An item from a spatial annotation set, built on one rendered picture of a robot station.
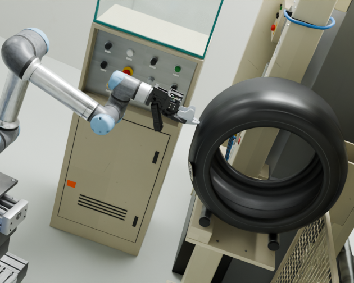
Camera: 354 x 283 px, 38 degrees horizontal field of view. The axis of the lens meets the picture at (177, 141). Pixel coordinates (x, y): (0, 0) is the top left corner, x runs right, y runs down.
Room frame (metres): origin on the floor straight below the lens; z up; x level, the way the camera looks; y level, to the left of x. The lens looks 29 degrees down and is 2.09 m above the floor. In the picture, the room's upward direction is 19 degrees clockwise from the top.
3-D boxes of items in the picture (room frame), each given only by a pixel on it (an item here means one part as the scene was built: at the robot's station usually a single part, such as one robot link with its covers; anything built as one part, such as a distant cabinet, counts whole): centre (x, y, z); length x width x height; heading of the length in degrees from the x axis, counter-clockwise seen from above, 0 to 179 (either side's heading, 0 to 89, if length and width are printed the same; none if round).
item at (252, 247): (1.76, -0.34, 0.80); 0.37 x 0.36 x 0.02; 89
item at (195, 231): (1.76, -0.20, 0.84); 0.36 x 0.09 x 0.06; 179
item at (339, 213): (1.97, -0.73, 1.05); 0.20 x 0.15 x 0.30; 179
